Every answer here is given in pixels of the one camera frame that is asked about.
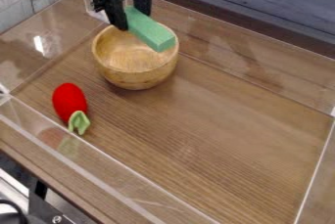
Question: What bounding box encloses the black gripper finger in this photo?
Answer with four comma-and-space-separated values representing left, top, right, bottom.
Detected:
104, 0, 128, 30
133, 0, 151, 16

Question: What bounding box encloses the green rectangular block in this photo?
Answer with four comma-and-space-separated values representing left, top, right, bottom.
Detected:
124, 6, 176, 53

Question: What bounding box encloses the light wooden bowl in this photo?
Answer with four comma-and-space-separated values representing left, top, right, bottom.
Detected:
90, 25, 179, 90

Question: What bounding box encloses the red felt strawberry toy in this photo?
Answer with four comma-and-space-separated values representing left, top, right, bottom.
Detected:
52, 83, 89, 135

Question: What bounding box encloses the clear acrylic front barrier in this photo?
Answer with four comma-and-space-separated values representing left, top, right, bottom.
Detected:
0, 91, 218, 224

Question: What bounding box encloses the clear acrylic corner bracket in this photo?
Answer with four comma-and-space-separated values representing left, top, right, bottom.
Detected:
82, 0, 108, 23

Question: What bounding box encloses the black cable under table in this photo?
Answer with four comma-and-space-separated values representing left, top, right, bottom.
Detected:
0, 200, 29, 224

